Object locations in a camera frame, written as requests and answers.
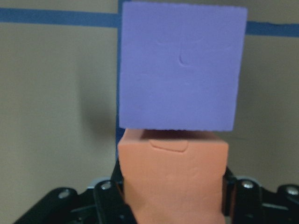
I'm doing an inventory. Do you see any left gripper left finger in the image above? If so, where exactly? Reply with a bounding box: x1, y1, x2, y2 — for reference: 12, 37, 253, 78
93, 161, 137, 224

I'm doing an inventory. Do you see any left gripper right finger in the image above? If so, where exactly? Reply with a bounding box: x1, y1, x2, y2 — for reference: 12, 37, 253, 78
222, 168, 263, 224

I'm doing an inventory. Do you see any orange foam block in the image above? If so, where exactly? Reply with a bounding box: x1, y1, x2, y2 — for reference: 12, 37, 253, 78
118, 129, 228, 224

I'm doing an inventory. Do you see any purple foam block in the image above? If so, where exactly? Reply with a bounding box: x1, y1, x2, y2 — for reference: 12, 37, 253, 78
119, 1, 248, 131

